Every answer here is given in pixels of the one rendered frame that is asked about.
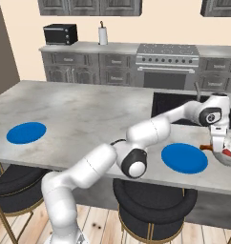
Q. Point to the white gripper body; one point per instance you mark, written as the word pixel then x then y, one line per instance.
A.
pixel 217 143

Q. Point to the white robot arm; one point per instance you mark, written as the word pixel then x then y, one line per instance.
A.
pixel 88 165

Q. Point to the brown chicken drumstick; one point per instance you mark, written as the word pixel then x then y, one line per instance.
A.
pixel 205 147

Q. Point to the red bell pepper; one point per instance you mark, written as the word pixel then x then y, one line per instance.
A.
pixel 227 152

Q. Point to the blue plate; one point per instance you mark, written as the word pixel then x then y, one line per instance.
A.
pixel 26 132
pixel 184 158

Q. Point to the grey sink tap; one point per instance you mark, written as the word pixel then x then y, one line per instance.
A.
pixel 198 90

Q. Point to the black sink basin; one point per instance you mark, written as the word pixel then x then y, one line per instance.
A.
pixel 166 103

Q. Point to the grey base cupboards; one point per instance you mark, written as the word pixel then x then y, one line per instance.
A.
pixel 219 74
pixel 85 68

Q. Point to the silver stove with oven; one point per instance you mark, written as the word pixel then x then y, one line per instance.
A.
pixel 166 68

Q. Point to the white paper towel roll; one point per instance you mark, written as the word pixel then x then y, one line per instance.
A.
pixel 103 35

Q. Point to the black toaster oven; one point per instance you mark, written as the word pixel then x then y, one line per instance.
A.
pixel 60 34

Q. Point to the grey wall cupboards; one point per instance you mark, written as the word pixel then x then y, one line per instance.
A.
pixel 88 7
pixel 220 7

